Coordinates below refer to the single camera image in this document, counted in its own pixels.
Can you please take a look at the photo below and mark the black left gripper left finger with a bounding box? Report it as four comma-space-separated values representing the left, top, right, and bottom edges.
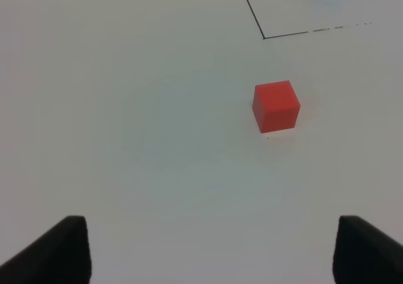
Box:
1, 215, 92, 283

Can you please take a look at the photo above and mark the red cube block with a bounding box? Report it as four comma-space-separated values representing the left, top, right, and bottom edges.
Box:
253, 81, 301, 133

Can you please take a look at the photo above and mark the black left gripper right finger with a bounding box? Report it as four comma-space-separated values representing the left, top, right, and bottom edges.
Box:
332, 215, 402, 284

